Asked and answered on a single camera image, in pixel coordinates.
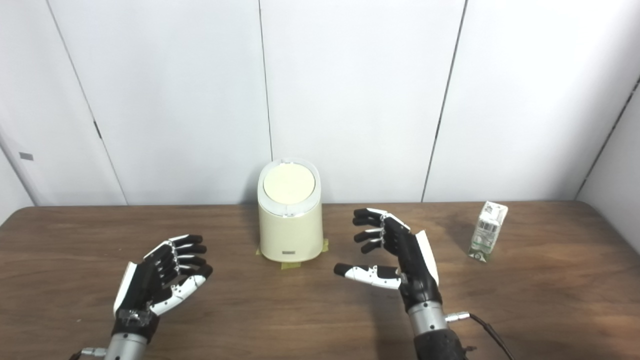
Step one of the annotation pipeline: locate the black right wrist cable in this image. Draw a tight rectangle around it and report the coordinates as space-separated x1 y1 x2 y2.
445 311 516 360

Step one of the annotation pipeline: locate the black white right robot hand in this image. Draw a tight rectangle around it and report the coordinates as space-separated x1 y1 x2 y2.
334 208 443 313

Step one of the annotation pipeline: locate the small white green milk carton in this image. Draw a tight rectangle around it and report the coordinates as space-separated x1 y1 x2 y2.
468 201 509 262

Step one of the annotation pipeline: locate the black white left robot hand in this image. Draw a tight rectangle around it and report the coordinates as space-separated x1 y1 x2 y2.
111 234 214 342

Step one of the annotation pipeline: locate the cream round bin lid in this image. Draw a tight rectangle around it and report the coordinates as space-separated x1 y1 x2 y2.
263 162 316 205

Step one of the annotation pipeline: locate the cream-colored round bin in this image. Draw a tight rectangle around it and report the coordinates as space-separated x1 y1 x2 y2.
257 158 324 262

